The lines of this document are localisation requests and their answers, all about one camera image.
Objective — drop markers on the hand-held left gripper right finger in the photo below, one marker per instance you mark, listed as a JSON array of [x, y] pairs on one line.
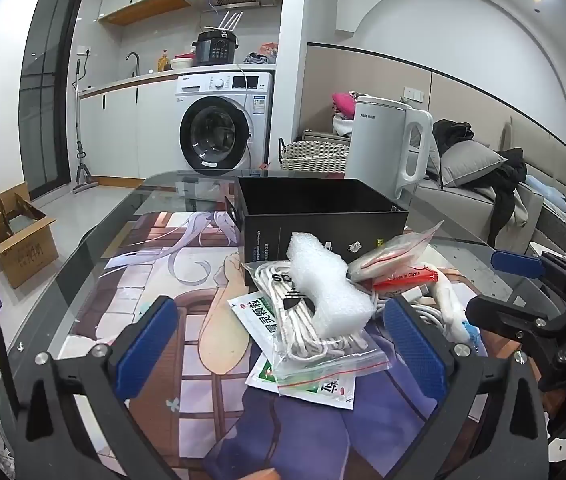
[[413, 352]]

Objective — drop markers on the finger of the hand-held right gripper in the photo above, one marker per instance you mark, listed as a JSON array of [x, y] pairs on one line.
[[515, 263], [508, 317]]

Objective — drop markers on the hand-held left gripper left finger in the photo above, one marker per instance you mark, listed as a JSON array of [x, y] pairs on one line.
[[145, 347]]

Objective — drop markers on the white item with blue end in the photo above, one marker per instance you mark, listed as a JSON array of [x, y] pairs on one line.
[[450, 300]]

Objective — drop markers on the red white plastic packet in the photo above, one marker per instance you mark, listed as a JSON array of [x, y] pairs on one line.
[[403, 280]]

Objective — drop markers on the white foam piece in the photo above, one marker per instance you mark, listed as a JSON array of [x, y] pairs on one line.
[[335, 300]]

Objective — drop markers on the green white medicine sachet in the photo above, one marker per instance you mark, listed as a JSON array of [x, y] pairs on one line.
[[248, 317], [325, 392]]

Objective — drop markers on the clear zip bag reddish contents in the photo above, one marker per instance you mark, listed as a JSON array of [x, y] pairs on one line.
[[388, 259]]

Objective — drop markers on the black cardboard box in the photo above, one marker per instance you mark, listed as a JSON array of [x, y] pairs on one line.
[[283, 237]]

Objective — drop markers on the grey sofa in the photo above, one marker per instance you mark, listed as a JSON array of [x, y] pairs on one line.
[[463, 207]]

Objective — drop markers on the dark coat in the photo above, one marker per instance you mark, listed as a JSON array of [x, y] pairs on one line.
[[508, 185]]

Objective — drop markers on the printed table mat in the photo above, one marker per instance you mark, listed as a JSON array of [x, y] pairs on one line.
[[163, 270]]

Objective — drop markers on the light blue cloth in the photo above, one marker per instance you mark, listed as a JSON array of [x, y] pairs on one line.
[[555, 192]]

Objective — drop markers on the grey pillow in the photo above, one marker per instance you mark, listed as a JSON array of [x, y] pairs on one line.
[[468, 162]]

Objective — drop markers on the black jacket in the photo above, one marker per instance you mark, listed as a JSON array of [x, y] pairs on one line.
[[453, 135]]

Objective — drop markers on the open brown cardboard box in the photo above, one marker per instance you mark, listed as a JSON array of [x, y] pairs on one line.
[[28, 255]]

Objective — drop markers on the white electric kettle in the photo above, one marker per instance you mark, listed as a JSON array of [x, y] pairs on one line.
[[378, 150]]

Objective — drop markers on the grey mop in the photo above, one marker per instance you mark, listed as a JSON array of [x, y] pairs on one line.
[[83, 172]]

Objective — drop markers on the white lower kitchen cabinets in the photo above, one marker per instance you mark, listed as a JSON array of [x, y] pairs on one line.
[[123, 130]]

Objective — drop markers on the wicker basket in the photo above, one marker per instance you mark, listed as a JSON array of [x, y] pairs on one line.
[[313, 157]]

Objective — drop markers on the white washing machine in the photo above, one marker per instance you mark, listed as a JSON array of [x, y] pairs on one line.
[[223, 132]]

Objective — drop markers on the pink cloth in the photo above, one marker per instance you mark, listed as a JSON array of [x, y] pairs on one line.
[[344, 104]]

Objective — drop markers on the dark glass door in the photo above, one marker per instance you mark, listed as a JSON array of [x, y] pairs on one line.
[[45, 100]]

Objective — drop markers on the metal kitchen faucet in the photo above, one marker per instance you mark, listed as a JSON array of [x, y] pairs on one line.
[[137, 67]]

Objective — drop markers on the yellow bottle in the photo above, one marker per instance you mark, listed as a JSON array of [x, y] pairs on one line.
[[164, 62]]

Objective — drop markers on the white bowl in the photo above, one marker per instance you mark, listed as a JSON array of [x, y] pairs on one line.
[[182, 62]]

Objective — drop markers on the black pressure cooker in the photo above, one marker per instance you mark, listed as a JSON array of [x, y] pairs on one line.
[[215, 50]]

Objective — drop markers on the pile of clothes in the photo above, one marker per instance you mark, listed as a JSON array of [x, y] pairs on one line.
[[262, 55]]

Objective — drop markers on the white wall switch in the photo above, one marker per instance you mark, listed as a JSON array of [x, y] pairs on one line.
[[414, 95]]

